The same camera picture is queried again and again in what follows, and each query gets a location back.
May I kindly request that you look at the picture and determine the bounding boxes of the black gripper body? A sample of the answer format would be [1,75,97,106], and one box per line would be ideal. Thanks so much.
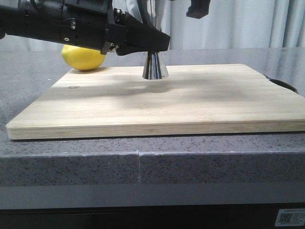
[186,0,211,19]
[0,0,127,54]

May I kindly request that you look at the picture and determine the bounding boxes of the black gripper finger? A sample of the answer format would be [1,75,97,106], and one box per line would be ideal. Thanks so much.
[116,12,170,55]

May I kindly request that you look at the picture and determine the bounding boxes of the steel cocktail jigger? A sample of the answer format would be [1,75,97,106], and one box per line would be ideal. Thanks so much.
[142,0,168,80]

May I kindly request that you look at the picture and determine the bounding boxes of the grey curtain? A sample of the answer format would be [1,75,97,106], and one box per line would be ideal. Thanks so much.
[0,0,305,52]

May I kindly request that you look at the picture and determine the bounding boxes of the yellow lemon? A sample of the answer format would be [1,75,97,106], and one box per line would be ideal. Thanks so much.
[61,44,106,71]

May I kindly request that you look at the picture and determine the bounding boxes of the wooden cutting board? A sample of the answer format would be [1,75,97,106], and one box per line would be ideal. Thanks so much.
[6,64,305,140]

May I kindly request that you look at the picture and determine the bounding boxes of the white label sticker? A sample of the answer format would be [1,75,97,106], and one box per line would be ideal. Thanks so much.
[274,208,305,227]

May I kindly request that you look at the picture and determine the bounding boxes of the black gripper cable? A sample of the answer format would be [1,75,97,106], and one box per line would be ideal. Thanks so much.
[136,0,155,27]

